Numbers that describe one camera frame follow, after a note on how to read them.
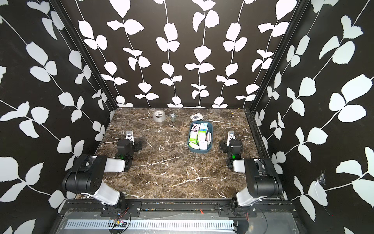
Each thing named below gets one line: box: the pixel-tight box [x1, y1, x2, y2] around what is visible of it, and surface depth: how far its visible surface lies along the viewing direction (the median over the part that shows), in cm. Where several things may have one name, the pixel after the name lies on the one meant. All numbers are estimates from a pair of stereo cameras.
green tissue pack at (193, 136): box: [188, 131, 199, 144], surface depth 100 cm
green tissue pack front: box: [188, 141, 200, 150], surface depth 96 cm
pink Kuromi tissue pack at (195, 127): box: [190, 123, 201, 133], surface depth 103 cm
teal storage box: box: [187, 120, 214, 154], surface depth 99 cm
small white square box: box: [189, 112, 204, 122], surface depth 117 cm
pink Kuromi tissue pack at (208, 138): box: [205, 131, 212, 145], surface depth 98 cm
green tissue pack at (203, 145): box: [199, 140, 208, 150], surface depth 97 cm
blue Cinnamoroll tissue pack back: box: [199, 122, 208, 132], surface depth 106 cm
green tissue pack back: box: [198, 130, 206, 142], surface depth 100 cm
